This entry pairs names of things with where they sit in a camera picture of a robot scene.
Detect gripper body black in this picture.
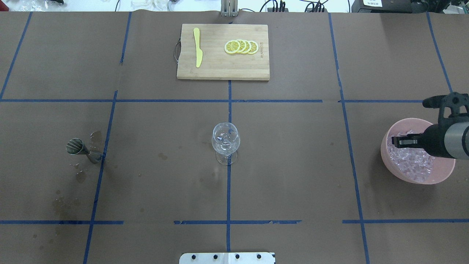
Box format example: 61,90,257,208
418,124,449,158

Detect clear ice cubes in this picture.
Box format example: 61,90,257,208
384,130,436,183

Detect steel jigger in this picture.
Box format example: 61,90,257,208
66,138,103,164

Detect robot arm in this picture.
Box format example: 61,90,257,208
391,122,469,160

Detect wine glass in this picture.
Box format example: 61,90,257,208
211,122,241,166

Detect pink bowl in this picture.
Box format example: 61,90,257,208
380,118,456,184

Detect lemon slices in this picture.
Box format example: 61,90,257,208
224,39,260,55

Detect wooden cutting board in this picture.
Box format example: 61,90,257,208
177,24,271,81

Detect yellow plastic knife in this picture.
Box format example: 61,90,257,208
193,28,203,67

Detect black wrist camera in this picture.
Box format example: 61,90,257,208
422,92,469,127

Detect aluminium frame post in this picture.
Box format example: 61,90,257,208
221,0,239,17

